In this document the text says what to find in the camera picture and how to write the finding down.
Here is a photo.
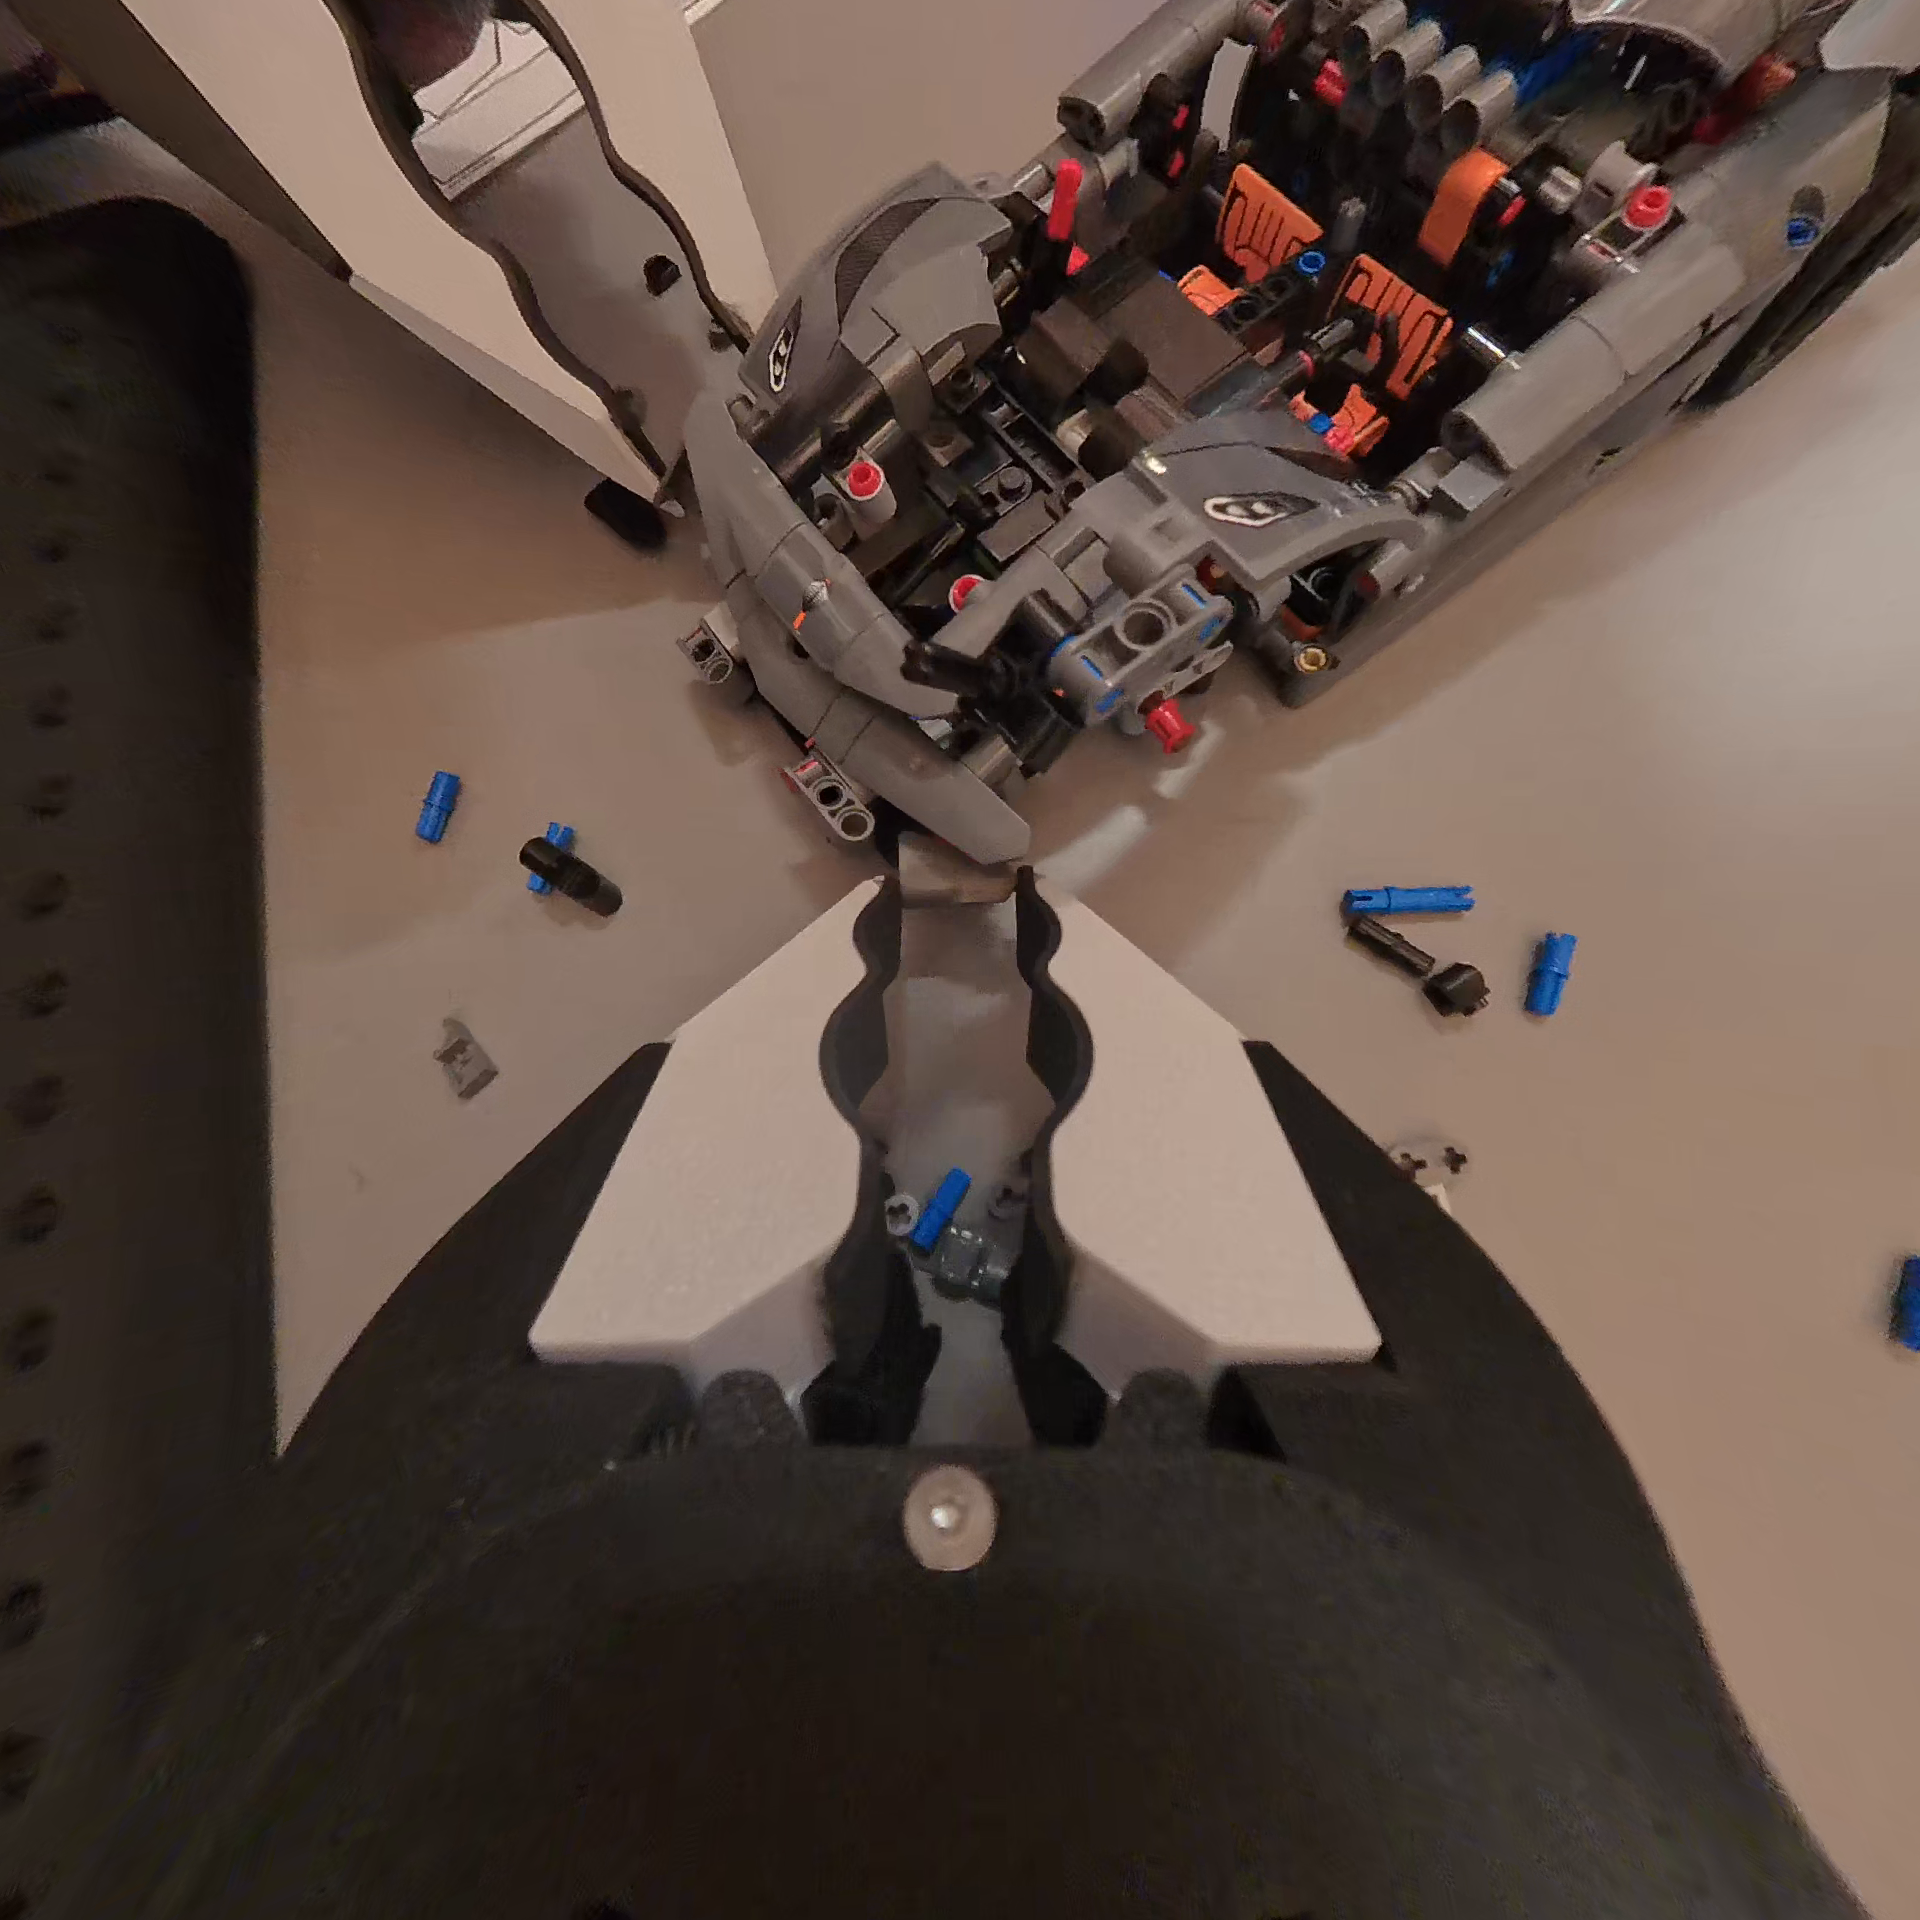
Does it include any black angled lego connector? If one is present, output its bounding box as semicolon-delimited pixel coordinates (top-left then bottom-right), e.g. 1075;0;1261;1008
518;832;625;922

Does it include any grey curved slope piece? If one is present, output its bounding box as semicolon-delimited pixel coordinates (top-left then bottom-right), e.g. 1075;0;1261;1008
895;836;1024;909

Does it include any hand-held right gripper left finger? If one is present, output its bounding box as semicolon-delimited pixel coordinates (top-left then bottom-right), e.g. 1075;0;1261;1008
526;877;947;1445

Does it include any grey lego car model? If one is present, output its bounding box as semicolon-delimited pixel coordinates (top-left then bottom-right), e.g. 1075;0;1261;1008
673;0;1920;869

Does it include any pile of small lego pieces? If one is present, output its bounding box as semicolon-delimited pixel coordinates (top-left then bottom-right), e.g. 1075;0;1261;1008
884;1141;1037;1298

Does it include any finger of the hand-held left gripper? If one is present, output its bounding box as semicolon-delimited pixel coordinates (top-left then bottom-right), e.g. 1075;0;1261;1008
119;0;672;508
526;0;776;354

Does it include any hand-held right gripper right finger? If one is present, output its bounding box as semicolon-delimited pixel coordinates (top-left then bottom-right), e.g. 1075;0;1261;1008
1000;866;1384;1445

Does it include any black lego pin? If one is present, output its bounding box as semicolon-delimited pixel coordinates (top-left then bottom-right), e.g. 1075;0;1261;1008
1343;915;1489;1019

